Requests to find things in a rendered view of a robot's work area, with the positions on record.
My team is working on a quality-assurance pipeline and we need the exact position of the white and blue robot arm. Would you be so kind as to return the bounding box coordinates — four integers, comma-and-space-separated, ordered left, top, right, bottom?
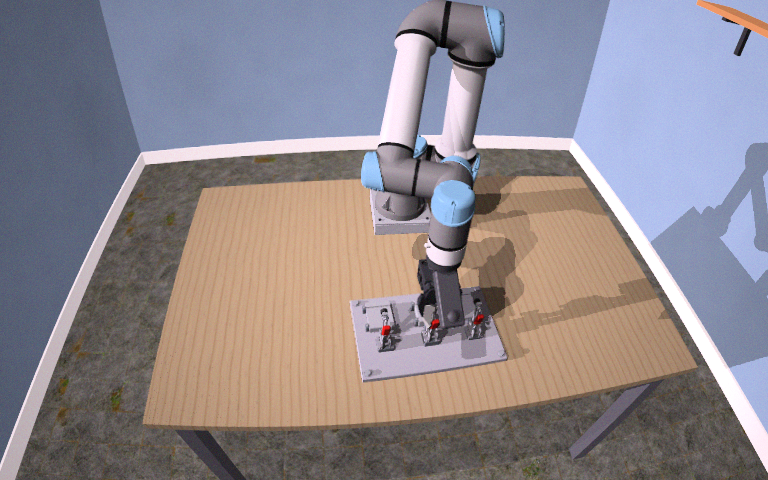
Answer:
361, 0, 505, 329

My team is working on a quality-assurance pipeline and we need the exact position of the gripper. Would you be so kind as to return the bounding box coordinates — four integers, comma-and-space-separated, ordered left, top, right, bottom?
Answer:
417, 254, 462, 329

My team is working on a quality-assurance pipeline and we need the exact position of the toggle clamp with red handle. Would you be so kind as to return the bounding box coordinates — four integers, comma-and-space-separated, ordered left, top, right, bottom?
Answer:
464, 298, 484, 340

